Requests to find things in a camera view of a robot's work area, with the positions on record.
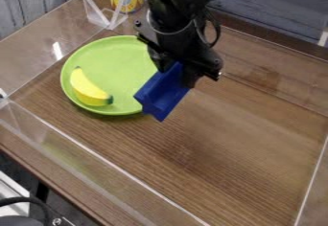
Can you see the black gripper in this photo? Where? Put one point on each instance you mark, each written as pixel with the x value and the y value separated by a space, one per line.
pixel 187 46

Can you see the blue cross-shaped block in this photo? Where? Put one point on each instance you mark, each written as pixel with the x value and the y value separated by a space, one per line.
pixel 160 92

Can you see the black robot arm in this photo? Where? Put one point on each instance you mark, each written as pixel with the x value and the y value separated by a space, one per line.
pixel 174 13

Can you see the green plastic plate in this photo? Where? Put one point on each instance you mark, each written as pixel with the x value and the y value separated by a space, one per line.
pixel 116 64

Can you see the yellow toy banana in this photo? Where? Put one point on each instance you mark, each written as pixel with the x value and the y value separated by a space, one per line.
pixel 87 91

